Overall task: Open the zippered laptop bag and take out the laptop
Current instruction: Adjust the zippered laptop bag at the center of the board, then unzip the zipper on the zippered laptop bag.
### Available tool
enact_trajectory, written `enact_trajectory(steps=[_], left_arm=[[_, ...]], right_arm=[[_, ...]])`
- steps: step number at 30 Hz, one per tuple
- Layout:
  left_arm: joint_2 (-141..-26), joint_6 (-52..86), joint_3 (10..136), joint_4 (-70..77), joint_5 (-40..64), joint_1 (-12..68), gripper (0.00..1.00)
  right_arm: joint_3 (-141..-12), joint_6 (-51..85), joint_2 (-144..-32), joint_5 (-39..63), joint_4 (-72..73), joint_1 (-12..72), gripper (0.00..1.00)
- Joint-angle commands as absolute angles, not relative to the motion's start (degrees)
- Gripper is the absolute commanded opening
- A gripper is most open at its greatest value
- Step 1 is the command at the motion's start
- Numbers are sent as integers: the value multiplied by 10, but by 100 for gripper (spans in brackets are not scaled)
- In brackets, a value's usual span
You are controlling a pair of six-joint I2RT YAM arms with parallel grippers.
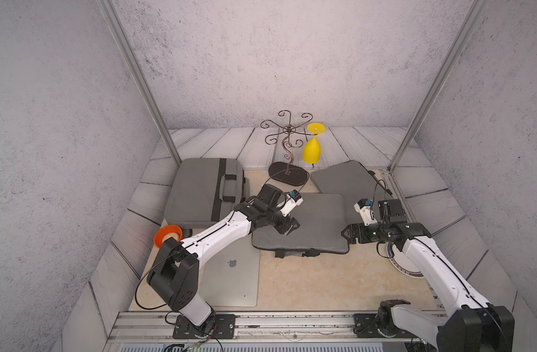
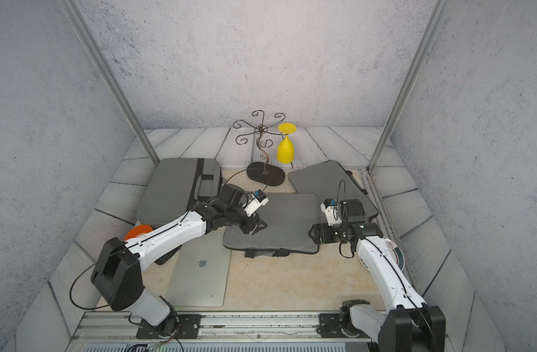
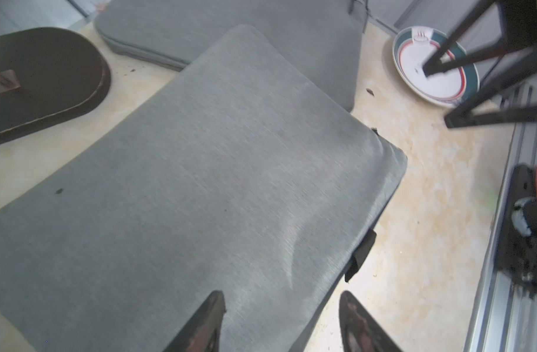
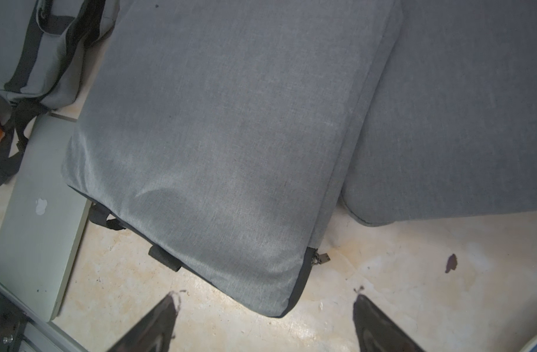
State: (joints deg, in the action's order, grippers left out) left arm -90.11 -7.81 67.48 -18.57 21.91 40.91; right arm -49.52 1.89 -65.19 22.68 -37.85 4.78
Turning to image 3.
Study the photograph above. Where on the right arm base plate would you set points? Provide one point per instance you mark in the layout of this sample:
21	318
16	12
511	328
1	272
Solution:
516	254

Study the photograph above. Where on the brown wire cup stand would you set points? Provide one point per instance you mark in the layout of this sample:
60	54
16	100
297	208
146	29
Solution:
48	76

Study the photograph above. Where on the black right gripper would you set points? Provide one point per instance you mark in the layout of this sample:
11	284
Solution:
526	22

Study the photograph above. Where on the grey laptop sleeve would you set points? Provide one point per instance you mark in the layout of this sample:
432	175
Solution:
321	39
239	176

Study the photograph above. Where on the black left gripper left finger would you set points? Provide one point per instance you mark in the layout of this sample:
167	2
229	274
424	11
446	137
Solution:
202	331

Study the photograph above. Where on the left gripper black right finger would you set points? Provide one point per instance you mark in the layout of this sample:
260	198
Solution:
359	331

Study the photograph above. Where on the aluminium front rail frame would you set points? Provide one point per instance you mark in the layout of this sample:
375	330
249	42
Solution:
504	315

